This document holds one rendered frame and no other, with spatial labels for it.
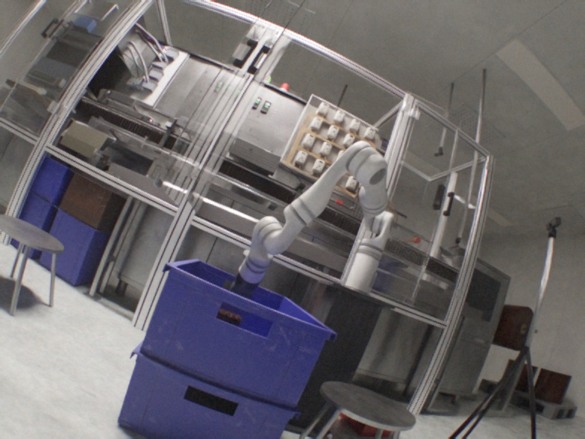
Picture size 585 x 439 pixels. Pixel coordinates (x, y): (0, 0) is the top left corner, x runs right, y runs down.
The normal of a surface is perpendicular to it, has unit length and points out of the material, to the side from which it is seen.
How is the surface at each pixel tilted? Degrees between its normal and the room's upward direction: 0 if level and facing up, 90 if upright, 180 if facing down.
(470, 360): 90
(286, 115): 90
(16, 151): 90
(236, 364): 90
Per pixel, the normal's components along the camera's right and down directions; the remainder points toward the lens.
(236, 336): 0.21, -0.11
